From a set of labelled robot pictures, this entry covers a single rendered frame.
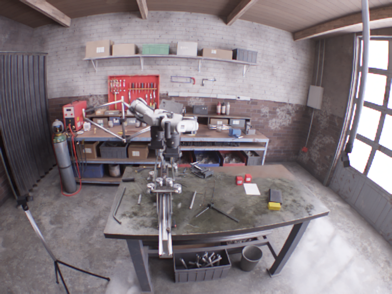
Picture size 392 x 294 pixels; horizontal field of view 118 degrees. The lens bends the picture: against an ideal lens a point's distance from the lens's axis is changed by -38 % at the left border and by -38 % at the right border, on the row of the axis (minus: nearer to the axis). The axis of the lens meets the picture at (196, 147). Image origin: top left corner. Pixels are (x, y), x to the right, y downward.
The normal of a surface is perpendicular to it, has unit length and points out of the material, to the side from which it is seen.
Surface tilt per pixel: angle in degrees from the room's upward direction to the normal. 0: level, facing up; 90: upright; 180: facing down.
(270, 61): 90
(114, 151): 90
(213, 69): 90
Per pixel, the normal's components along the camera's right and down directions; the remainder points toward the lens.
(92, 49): 0.12, 0.37
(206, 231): 0.06, -0.93
